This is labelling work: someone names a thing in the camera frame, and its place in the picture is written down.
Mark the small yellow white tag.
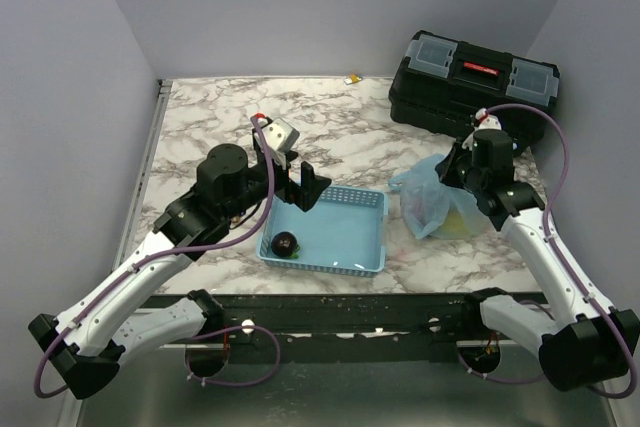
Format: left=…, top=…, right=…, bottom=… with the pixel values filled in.
left=344, top=75, right=362, bottom=85

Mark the dark purple fake mangosteen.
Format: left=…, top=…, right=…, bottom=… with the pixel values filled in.
left=270, top=231, right=300, bottom=259

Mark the light blue plastic basket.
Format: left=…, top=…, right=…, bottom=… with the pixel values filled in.
left=256, top=185, right=389, bottom=277

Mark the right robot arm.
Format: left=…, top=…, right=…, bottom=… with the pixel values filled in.
left=436, top=129, right=639, bottom=399

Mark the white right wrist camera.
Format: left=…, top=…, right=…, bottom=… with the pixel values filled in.
left=462, top=108, right=502, bottom=150

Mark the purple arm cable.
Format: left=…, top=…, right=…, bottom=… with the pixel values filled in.
left=32, top=114, right=282, bottom=399
left=456, top=103, right=632, bottom=399

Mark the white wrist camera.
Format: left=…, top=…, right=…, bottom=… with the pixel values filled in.
left=262, top=118, right=300, bottom=155
left=462, top=108, right=502, bottom=150

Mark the aluminium left side rail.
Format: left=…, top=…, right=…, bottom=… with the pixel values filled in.
left=111, top=79, right=173, bottom=271

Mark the yellow fake fruit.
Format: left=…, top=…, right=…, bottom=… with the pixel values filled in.
left=431, top=208, right=484, bottom=240

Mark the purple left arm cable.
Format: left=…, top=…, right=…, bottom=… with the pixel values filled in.
left=32, top=114, right=282, bottom=399

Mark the black plastic toolbox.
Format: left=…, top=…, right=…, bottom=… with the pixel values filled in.
left=388, top=30, right=560, bottom=138

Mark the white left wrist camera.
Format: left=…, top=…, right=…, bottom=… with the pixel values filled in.
left=262, top=118, right=300, bottom=155

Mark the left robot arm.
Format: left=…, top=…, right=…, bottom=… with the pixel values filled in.
left=28, top=127, right=331, bottom=399

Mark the black front mounting rail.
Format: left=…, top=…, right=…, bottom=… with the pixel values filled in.
left=98, top=290, right=503, bottom=371

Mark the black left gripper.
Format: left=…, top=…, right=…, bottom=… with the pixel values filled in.
left=224, top=150, right=332, bottom=221

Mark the light blue plastic bag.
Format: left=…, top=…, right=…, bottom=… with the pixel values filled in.
left=388, top=154, right=489, bottom=240

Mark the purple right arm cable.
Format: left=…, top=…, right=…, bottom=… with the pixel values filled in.
left=456, top=103, right=632, bottom=399

